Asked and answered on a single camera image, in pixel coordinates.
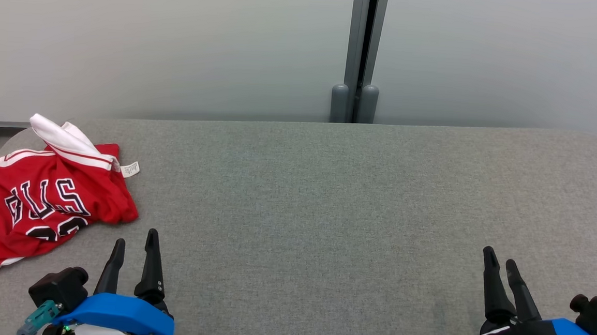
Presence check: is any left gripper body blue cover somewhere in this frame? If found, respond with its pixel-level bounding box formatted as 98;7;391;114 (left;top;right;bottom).
52;290;177;335

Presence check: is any grey cylindrical post foot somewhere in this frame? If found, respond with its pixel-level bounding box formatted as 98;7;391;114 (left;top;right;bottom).
330;83;350;124
359;84;380;125

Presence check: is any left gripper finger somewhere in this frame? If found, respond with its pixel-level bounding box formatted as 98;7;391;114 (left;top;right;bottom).
95;237;126;297
133;227;169;305

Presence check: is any teal left camera connector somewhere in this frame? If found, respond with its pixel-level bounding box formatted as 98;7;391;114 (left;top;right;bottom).
16;298;63;335

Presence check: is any red Bulls basketball jersey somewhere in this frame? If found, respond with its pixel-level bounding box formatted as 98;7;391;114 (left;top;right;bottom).
0;112;145;254

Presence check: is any grey double partition post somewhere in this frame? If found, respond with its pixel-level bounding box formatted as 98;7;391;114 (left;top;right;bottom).
341;0;391;126

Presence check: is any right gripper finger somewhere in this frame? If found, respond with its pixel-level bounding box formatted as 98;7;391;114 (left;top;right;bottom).
479;246;520;324
502;259;546;323

